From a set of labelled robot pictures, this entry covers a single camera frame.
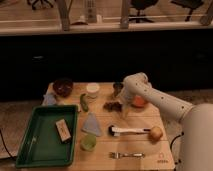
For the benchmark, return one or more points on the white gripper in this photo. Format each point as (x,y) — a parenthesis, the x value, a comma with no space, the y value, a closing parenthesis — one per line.
(126,97)

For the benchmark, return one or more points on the dark purple grape bunch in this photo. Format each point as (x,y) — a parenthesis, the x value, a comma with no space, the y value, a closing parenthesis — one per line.
(112,106)

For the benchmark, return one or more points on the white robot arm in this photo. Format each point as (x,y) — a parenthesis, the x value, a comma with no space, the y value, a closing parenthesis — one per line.
(196,148)

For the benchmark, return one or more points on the small metal cup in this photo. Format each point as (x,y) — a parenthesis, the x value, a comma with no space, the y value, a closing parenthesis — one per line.
(117,86)

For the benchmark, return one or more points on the white plastic cup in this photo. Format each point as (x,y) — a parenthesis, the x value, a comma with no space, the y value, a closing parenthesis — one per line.
(92,89)

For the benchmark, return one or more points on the green plastic cup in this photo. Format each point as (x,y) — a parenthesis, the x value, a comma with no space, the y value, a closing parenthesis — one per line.
(88,142)

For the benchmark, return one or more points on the orange bowl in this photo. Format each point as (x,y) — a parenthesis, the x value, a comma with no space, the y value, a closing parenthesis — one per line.
(138,102)

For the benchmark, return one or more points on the grey triangular cloth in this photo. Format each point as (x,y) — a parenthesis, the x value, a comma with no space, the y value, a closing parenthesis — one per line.
(91,125)

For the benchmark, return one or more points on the green cucumber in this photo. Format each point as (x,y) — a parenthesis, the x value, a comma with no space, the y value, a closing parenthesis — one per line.
(83,103)

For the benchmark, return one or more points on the silver metal fork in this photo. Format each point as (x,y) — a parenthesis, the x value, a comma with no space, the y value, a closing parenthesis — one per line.
(117,155)

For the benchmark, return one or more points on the dark red bowl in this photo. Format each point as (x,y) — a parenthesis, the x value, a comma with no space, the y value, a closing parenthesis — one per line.
(63,87)

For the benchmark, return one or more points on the wooden block in tray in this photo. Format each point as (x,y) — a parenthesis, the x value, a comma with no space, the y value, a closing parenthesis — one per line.
(63,130)

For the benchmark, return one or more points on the light blue folded cloth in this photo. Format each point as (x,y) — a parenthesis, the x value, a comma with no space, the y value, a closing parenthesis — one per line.
(49,99)

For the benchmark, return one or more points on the green plastic tray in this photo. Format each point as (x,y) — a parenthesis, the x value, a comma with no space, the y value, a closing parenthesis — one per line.
(41,145)

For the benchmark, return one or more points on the black office chair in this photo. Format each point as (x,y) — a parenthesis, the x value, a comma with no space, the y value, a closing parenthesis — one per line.
(34,4)
(139,6)

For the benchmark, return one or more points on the black office chair left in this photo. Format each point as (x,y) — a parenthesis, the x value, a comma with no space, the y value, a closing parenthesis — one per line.
(34,4)

